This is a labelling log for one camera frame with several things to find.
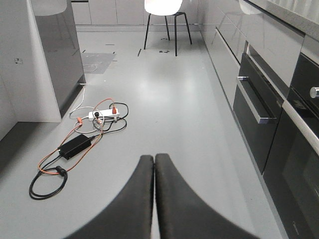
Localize black power adapter brick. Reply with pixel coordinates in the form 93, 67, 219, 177
58, 134, 91, 160

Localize white chair black legs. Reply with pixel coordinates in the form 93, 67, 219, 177
144, 0, 192, 57

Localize white cable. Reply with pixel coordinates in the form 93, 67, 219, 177
69, 86, 105, 134

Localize silver oven handle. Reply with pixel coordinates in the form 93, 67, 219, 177
236, 76, 277, 124

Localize dark grey cabinet block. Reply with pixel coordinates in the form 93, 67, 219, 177
0, 0, 87, 123

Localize black cable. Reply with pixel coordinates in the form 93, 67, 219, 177
28, 102, 130, 200

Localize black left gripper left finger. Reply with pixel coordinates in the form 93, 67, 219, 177
68, 155, 154, 239

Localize white power strip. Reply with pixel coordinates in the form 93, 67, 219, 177
88, 108, 120, 121

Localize orange cable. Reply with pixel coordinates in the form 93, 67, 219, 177
37, 98, 115, 175

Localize dark speckled kitchen counter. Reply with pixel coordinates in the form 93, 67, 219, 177
250, 0, 319, 40

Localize black built-in oven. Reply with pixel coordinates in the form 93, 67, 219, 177
233, 54, 319, 239

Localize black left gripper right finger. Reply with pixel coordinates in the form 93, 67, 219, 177
155, 153, 256, 239

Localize silver oven knob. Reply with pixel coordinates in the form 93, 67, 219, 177
310, 87, 319, 99

